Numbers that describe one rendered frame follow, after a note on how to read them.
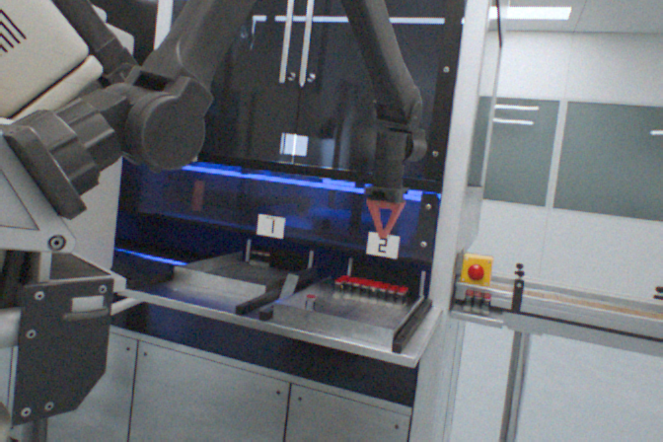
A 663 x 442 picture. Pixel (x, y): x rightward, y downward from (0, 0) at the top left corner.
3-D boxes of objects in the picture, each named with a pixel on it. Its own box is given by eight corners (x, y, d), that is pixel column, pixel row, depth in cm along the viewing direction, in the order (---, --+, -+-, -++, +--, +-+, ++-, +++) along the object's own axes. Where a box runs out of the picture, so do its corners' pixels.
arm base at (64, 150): (-26, 130, 48) (14, 136, 40) (52, 92, 52) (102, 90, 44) (29, 203, 52) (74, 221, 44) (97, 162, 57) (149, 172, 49)
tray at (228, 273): (241, 261, 160) (242, 251, 160) (316, 276, 151) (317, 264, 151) (173, 279, 128) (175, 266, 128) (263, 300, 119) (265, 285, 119)
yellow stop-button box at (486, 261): (462, 277, 136) (466, 251, 135) (489, 282, 133) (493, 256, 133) (460, 282, 129) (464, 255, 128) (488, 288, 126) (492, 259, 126)
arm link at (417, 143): (376, 93, 96) (415, 101, 92) (405, 100, 106) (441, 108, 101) (363, 154, 99) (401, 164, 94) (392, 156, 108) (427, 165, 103)
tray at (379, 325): (329, 288, 138) (331, 276, 138) (422, 308, 129) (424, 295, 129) (272, 319, 106) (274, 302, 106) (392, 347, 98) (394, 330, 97)
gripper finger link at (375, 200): (405, 236, 102) (408, 190, 101) (397, 242, 95) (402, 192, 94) (372, 232, 104) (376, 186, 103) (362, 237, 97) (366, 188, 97)
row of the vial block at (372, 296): (336, 294, 132) (338, 277, 132) (403, 308, 126) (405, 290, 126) (333, 296, 130) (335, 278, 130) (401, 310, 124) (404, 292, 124)
